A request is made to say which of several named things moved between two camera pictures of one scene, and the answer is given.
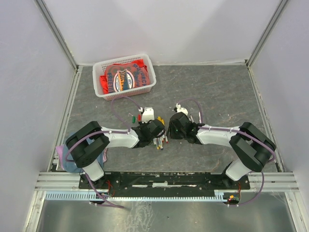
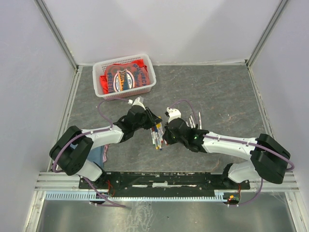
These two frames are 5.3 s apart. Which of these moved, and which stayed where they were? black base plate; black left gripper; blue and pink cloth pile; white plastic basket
Moved: black left gripper
Stayed: blue and pink cloth pile; white plastic basket; black base plate
